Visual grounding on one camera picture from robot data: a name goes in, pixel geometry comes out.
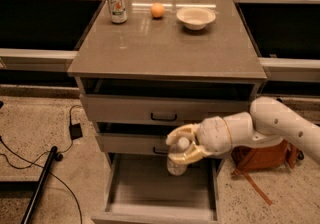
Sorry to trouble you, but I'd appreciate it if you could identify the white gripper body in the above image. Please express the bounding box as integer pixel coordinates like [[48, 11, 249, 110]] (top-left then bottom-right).
[[196, 117, 232, 155]]

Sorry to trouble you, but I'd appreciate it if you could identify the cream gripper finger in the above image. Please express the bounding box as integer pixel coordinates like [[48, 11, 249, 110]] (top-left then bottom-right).
[[166, 124, 199, 146], [182, 142, 207, 165]]

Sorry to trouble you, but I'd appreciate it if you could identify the clear plastic water bottle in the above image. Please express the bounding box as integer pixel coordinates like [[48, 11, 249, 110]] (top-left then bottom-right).
[[167, 137, 190, 176]]

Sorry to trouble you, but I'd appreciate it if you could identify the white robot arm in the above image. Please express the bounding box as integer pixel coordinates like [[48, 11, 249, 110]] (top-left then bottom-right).
[[166, 97, 320, 165]]

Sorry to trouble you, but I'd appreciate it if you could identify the bottom grey drawer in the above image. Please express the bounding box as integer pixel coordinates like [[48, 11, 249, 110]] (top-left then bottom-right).
[[92, 154, 220, 224]]

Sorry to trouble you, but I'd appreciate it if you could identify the grey drawer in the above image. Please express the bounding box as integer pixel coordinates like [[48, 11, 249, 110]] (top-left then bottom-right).
[[80, 94, 248, 126], [96, 133, 169, 156], [92, 154, 220, 224]]

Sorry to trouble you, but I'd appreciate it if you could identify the grey drawer cabinet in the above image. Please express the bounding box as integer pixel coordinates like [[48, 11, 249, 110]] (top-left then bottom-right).
[[67, 0, 268, 224]]

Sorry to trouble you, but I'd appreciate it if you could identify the middle grey drawer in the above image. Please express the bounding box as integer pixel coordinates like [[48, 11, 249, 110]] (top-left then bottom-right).
[[96, 133, 169, 156]]

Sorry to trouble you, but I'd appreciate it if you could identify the top grey drawer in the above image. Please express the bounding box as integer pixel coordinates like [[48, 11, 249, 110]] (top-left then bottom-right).
[[80, 94, 248, 126]]

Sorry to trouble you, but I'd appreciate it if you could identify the orange backpack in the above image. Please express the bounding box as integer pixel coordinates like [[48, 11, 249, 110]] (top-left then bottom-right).
[[231, 140, 304, 205]]

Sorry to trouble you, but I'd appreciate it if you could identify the white bowl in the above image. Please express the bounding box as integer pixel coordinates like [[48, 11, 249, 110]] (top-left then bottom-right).
[[176, 7, 216, 31]]

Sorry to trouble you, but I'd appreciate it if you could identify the black power adapter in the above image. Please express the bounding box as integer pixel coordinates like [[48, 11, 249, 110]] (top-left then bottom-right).
[[69, 123, 83, 140]]

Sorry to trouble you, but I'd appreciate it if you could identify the orange fruit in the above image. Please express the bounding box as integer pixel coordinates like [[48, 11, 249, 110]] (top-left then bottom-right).
[[150, 3, 165, 18]]

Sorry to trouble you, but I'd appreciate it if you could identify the white green soda can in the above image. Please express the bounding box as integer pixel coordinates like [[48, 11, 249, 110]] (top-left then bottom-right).
[[107, 0, 127, 24]]

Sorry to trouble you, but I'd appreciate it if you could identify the black pole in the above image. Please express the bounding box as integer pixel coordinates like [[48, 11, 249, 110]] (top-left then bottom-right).
[[21, 146, 58, 224]]

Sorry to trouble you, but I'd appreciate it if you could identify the black cable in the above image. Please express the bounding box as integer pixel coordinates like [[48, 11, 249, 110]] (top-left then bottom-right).
[[0, 104, 84, 224]]

